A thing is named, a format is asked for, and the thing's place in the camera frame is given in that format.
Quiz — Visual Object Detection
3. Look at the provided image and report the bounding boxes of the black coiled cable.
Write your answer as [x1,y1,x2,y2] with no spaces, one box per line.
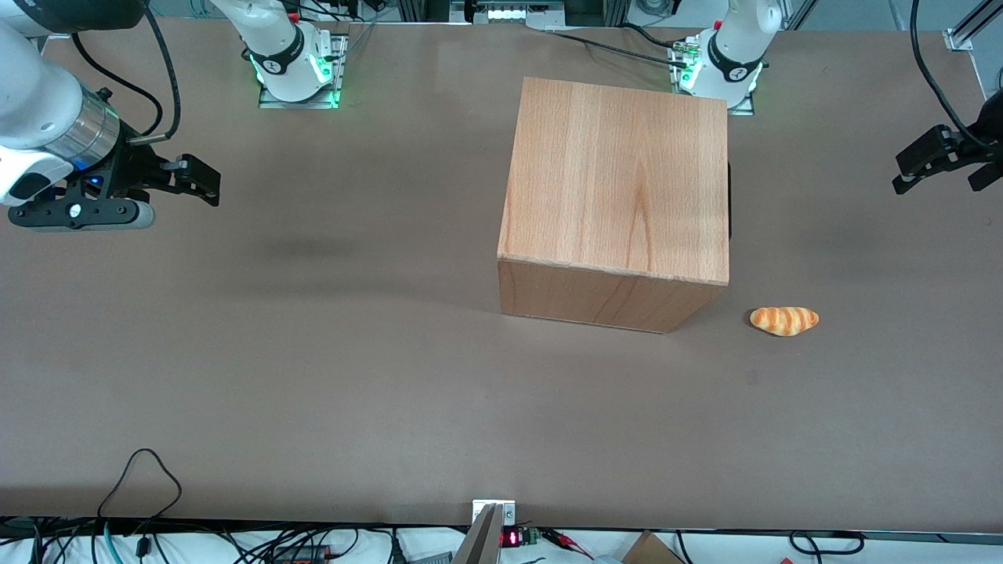
[789,530,865,558]

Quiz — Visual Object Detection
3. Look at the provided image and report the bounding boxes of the black cable on table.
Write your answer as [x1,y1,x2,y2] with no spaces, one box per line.
[547,23,690,68]

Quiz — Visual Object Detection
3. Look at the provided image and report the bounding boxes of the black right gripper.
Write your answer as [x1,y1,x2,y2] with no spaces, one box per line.
[55,141,222,209]

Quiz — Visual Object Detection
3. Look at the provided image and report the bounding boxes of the thin black looped cable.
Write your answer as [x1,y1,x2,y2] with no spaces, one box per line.
[96,447,184,524]

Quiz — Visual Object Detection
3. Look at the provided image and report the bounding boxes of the red clip leads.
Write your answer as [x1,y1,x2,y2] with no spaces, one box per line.
[541,528,597,559]

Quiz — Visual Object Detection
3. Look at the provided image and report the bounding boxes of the wooden drawer cabinet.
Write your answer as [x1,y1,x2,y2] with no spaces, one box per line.
[497,76,732,334]

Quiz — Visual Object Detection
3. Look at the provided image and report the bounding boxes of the toy bread loaf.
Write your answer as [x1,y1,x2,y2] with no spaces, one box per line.
[749,305,820,338]

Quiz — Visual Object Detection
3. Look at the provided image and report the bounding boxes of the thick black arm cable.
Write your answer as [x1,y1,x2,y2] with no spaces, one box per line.
[129,4,183,148]

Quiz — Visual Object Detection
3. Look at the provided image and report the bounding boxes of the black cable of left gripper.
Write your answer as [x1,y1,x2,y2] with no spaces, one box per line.
[909,0,990,150]

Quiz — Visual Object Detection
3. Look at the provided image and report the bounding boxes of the device with white lights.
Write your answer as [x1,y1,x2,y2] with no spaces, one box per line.
[450,0,567,31]

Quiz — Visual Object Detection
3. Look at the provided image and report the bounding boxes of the beige post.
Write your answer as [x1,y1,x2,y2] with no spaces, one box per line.
[452,504,503,564]

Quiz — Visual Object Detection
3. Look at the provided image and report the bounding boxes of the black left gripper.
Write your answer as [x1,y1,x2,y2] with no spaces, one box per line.
[893,92,1003,196]

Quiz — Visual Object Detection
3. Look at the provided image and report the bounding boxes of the brown cardboard piece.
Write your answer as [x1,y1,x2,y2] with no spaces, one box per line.
[622,530,685,564]

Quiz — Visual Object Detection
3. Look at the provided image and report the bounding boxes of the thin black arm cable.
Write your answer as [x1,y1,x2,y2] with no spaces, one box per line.
[71,33,165,136]

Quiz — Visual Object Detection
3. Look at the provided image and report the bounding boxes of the silver metal bracket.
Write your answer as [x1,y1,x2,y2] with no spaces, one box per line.
[472,499,517,528]

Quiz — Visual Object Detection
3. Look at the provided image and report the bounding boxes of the black wrist camera silver ends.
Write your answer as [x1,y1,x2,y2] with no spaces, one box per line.
[8,199,156,233]

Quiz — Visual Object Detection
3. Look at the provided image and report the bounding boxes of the aluminium frame profile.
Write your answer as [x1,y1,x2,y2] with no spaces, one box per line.
[943,0,1003,52]

